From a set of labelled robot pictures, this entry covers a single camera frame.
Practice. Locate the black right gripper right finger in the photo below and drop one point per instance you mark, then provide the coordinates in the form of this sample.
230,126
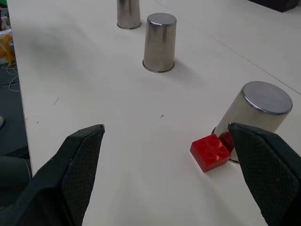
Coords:
265,169

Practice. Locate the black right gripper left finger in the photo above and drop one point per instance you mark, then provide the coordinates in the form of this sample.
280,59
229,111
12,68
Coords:
58,179

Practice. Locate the red toy building brick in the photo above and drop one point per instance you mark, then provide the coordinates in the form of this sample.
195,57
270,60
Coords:
210,151

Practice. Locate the steel cup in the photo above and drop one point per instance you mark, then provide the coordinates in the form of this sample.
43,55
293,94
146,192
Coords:
160,42
128,14
256,110

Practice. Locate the yellow plush toy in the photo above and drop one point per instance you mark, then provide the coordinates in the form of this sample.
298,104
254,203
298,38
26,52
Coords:
5,48

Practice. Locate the black box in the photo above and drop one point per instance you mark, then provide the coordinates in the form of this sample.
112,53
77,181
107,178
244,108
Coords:
288,5

